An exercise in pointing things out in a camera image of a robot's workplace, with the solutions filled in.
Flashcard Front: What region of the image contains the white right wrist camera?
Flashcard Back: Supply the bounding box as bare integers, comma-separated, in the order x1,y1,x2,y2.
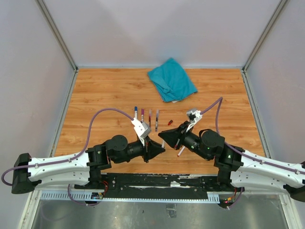
186,108,203,132

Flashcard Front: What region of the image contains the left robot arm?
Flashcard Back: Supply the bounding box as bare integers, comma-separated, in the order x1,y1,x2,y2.
11,135,165,194

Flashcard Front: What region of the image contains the pink translucent gel pen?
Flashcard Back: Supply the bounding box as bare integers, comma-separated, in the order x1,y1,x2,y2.
148,109,152,128

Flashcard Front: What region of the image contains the dark blue thin pen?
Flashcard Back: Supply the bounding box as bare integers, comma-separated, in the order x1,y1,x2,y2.
155,109,160,132

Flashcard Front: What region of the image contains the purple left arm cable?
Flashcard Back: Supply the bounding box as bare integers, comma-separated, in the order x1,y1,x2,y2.
1,108,134,207

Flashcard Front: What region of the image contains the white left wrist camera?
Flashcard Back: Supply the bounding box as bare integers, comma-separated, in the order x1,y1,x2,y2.
131,118,151,146

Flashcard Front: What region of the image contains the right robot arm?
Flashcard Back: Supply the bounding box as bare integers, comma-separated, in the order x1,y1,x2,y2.
158,121,305,202

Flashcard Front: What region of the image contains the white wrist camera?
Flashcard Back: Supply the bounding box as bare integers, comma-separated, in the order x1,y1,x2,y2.
186,108,203,132
131,118,151,146

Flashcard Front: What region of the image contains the teal folded cloth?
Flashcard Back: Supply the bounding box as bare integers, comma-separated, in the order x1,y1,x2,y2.
148,58,198,103

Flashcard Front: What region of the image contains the white red pen diagonal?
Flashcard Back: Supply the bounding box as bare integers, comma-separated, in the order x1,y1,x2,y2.
177,146,185,157

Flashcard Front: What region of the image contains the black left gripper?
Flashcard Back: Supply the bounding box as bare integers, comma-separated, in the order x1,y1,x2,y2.
114,134,166,162

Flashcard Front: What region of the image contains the purple white marker pen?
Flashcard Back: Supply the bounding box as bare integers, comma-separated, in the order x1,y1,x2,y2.
141,109,144,123

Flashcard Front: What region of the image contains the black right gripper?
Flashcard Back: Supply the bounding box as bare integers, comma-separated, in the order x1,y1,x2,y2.
158,122,210,161

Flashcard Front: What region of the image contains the blue white marker pen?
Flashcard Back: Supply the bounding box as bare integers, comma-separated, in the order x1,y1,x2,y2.
134,106,138,119

